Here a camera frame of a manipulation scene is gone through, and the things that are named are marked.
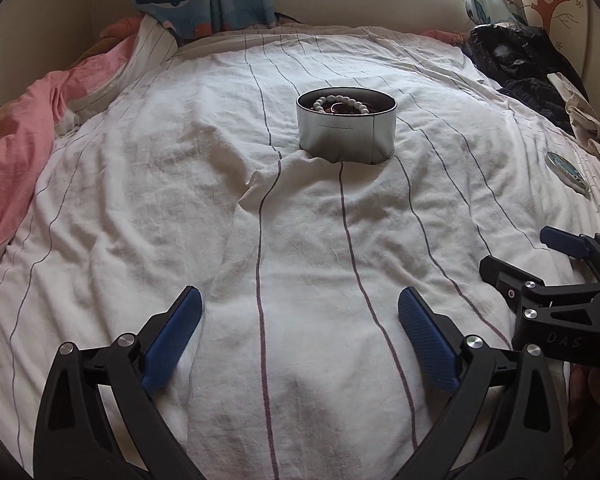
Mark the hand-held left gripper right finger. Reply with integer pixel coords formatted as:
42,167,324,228
397,286,567,480

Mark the black shiny jacket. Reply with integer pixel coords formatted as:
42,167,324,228
462,22,588,106

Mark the pink blanket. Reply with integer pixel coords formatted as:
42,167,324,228
0,16,146,286

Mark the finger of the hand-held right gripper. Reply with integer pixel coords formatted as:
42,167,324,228
479,254,600,315
539,225,600,282

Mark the beige cloth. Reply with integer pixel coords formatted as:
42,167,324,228
547,72,600,176

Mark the round silver tin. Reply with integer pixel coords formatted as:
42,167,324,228
295,87,398,165

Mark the round printed tin lid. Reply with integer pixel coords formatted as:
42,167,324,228
545,151,592,195

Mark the white bead bracelet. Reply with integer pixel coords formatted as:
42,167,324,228
310,94,372,117

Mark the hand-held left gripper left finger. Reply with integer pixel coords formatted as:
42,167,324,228
32,285,203,480

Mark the dark knit garment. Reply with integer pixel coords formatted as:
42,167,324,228
497,77,578,136

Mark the white striped blanket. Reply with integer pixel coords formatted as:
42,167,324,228
0,22,600,480

